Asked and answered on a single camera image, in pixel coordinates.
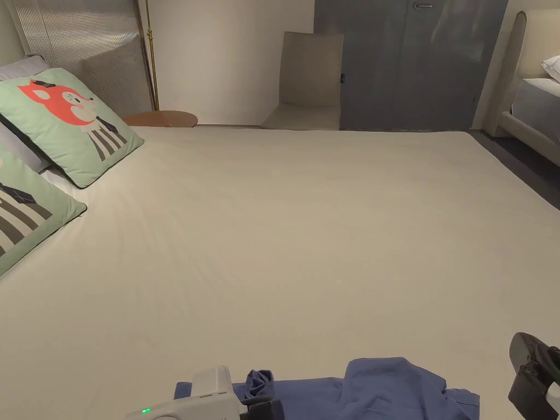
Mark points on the dark blue shirt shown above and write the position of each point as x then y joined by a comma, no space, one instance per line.
376,393

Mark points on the brass floor lamp pole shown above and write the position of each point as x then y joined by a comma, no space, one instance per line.
151,52

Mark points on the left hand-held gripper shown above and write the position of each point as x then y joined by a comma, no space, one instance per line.
210,400

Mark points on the white pillow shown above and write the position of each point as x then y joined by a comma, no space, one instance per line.
552,68

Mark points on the ribbed grey padded headboard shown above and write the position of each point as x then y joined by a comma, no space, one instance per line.
74,39

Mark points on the grey pillow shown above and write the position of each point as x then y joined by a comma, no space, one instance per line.
19,151

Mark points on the cream bed with grey mattress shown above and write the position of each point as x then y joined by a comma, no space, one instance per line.
531,105

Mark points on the grey-blue wardrobe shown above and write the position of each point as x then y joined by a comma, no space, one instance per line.
411,65

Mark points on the bed with beige sheet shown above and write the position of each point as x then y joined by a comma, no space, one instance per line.
288,236

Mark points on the green fox print cushion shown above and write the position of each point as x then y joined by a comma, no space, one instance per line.
57,127

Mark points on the green striped print cushion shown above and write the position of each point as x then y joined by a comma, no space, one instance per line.
26,218

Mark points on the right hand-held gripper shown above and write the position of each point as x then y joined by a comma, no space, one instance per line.
529,389

